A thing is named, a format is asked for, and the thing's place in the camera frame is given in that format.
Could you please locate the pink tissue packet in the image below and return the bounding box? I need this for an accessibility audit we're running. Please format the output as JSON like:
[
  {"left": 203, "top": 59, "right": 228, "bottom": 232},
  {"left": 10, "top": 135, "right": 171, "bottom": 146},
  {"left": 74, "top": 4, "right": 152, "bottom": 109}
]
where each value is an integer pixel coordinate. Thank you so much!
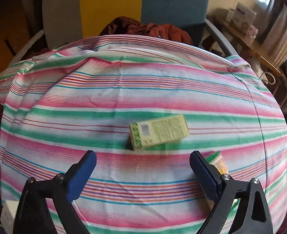
[{"left": 246, "top": 26, "right": 259, "bottom": 40}]

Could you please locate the large white carton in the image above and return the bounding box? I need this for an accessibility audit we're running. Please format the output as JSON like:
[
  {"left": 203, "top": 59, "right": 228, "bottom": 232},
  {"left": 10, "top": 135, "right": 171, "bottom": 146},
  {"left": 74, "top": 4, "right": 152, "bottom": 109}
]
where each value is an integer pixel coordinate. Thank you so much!
[{"left": 232, "top": 2, "right": 257, "bottom": 34}]

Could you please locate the grey yellow blue headboard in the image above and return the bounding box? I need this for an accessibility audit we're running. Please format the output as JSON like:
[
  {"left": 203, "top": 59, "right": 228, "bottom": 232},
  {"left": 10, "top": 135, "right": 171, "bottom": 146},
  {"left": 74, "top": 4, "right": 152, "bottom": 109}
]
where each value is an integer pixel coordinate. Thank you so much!
[{"left": 42, "top": 0, "right": 211, "bottom": 52}]

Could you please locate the green pink print box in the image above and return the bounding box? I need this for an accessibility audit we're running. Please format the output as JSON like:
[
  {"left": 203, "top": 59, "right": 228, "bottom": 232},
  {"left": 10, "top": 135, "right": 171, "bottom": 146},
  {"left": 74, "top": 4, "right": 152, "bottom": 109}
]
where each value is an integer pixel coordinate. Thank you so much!
[{"left": 199, "top": 151, "right": 240, "bottom": 221}]

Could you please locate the white cable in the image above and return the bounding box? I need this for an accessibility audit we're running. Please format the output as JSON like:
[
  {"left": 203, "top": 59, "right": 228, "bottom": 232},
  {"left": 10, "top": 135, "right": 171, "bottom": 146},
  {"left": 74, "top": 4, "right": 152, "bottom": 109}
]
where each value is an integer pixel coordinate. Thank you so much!
[{"left": 260, "top": 71, "right": 277, "bottom": 86}]

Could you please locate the grey bed rail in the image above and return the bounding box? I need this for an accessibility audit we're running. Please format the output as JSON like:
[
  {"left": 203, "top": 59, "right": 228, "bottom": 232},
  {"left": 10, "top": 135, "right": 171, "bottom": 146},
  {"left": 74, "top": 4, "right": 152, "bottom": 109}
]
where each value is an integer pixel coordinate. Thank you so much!
[{"left": 201, "top": 19, "right": 239, "bottom": 58}]

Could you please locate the green print cream box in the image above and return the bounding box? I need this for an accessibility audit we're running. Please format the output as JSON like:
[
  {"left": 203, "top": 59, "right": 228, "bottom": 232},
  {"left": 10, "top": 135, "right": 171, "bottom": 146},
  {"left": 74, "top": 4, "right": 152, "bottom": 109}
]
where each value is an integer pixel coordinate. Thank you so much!
[{"left": 129, "top": 114, "right": 190, "bottom": 151}]

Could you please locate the dark red cloth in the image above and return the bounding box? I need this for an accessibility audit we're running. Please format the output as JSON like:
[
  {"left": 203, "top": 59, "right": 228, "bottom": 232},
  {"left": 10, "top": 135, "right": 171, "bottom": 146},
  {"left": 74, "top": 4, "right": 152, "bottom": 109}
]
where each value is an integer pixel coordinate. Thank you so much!
[{"left": 99, "top": 16, "right": 194, "bottom": 46}]

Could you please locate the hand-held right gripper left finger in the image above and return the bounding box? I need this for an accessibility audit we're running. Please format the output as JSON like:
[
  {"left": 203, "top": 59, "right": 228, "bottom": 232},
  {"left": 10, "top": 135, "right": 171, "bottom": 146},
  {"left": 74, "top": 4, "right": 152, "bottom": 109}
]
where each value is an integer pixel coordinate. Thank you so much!
[{"left": 13, "top": 150, "right": 97, "bottom": 234}]

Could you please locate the wooden desk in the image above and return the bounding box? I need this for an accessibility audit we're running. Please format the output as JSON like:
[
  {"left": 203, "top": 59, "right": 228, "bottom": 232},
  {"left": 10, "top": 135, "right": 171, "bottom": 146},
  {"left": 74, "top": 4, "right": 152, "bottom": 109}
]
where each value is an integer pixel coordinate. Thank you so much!
[{"left": 213, "top": 21, "right": 287, "bottom": 109}]

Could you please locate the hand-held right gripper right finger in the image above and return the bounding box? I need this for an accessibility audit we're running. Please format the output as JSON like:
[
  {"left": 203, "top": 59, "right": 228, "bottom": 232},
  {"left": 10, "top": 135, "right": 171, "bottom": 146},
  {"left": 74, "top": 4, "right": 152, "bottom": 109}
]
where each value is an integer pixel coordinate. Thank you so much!
[{"left": 190, "top": 151, "right": 273, "bottom": 234}]

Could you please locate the grey curtain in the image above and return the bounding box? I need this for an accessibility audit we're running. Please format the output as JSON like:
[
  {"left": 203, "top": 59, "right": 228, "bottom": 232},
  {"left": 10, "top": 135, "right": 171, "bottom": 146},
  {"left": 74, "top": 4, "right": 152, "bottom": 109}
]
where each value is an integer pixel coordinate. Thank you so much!
[{"left": 261, "top": 4, "right": 287, "bottom": 69}]

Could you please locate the white bed rail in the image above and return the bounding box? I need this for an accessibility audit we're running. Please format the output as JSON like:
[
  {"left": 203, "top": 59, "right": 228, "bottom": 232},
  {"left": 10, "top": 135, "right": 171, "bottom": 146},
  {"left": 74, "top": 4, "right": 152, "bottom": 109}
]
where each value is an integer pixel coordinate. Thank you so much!
[{"left": 8, "top": 30, "right": 46, "bottom": 64}]

